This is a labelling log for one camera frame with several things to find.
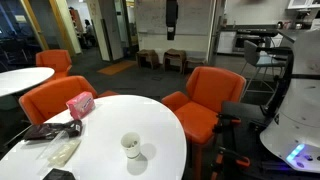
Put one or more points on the brown wooden stool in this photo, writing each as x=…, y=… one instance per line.
x=195, y=62
x=146, y=55
x=175, y=55

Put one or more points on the large orange armchair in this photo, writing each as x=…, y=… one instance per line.
x=206, y=86

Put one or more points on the orange floor mat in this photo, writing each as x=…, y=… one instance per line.
x=115, y=67

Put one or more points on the white paper cup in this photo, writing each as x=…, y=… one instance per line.
x=132, y=152

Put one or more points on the orange black clamp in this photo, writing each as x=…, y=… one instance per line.
x=233, y=158
x=228, y=120

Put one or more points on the pink tissue pack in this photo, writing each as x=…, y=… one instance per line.
x=80, y=105

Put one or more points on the black robot stand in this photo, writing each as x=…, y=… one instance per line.
x=243, y=113

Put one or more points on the seated person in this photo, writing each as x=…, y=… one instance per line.
x=88, y=31

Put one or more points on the grey bar chair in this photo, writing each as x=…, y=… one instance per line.
x=253, y=53

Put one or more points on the kitchen counter with oven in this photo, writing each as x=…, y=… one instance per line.
x=246, y=38

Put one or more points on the small orange armchair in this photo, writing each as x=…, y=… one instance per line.
x=53, y=60

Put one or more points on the clear plastic bag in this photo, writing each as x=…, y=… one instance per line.
x=63, y=152

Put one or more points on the dark maroon plastic bag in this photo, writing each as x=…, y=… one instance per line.
x=50, y=130

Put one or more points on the flat black object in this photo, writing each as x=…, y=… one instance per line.
x=58, y=174

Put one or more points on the white round side table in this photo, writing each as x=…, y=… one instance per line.
x=20, y=80

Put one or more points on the coffee machine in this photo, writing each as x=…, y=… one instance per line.
x=301, y=20

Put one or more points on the white upper cabinet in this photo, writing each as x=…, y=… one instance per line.
x=303, y=3

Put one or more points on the wall whiteboard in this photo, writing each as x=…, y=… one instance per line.
x=196, y=20

